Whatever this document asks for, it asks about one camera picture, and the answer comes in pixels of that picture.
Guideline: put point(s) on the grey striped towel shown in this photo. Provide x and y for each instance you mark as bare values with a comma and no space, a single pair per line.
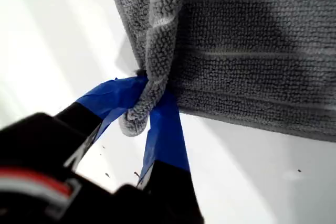
249,51

